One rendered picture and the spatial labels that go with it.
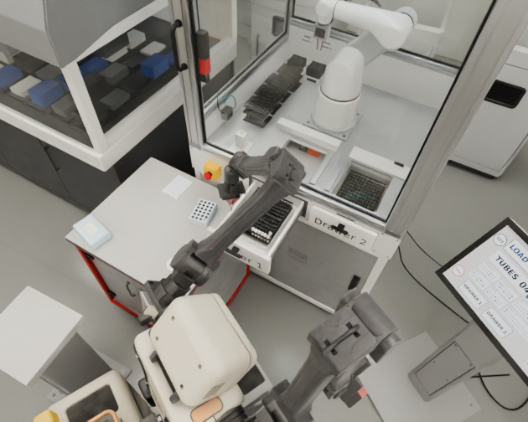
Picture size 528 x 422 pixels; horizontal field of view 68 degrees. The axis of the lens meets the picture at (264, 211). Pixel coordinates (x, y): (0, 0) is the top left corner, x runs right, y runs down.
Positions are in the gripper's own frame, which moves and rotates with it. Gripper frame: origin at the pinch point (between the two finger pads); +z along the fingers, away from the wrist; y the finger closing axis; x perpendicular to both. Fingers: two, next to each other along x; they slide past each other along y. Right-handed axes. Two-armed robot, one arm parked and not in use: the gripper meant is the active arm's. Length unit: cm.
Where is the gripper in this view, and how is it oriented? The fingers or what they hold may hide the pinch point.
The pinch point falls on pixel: (230, 203)
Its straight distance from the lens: 159.5
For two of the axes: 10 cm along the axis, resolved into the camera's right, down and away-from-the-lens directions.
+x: 2.8, 7.7, -5.7
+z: -0.8, 6.1, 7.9
